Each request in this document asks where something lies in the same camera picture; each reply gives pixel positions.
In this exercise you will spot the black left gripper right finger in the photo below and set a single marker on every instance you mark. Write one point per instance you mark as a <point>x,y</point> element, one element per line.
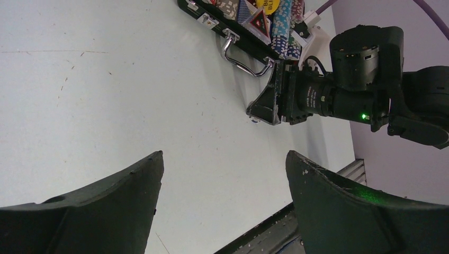
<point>338,215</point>

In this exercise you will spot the all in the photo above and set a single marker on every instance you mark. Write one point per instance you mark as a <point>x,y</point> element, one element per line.
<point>258,26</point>

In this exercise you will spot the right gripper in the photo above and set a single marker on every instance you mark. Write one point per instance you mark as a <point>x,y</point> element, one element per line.
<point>363,85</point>

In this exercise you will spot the blue playing card deck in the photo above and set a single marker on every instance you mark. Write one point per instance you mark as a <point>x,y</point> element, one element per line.
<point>246,8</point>

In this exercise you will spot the black poker set case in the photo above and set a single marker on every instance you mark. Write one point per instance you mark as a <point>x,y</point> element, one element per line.
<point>206,13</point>

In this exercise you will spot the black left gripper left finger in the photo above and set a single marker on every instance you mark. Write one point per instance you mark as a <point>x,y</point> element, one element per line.
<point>111,215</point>

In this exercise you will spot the light blue chip stack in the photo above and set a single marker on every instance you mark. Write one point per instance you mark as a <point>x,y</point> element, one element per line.
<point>281,28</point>

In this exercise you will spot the green poker chip stack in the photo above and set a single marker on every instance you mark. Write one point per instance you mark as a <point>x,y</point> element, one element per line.
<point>296,17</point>

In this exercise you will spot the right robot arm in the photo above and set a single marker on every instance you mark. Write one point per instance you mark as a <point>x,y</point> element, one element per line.
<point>425,106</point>

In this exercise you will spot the grey poker chip stack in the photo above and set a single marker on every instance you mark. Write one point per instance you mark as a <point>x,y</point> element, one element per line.
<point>229,8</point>

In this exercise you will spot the yellow big blind button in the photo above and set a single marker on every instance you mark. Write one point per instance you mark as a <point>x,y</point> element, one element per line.
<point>269,6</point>

